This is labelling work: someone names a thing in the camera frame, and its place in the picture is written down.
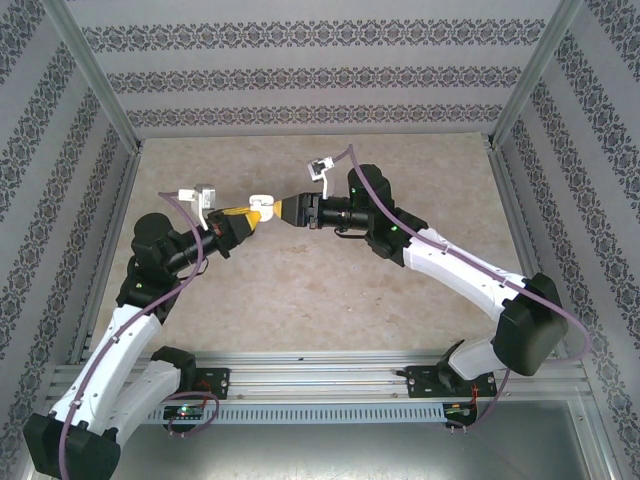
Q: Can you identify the white earbud charging case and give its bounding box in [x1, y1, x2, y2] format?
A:
[248, 193, 275, 222]

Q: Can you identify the grey sheet metal panel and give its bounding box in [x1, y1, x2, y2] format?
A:
[114, 422, 596, 480]

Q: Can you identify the aluminium side rail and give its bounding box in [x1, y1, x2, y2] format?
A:
[69, 142, 146, 364]
[487, 142, 569, 361]

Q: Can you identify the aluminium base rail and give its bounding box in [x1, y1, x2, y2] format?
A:
[52, 349, 586, 402]

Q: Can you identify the aluminium corner post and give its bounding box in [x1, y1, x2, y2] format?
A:
[491, 0, 585, 150]
[38, 0, 145, 154]

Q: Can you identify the slotted grey cable duct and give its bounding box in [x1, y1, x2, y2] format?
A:
[147, 402, 481, 423]

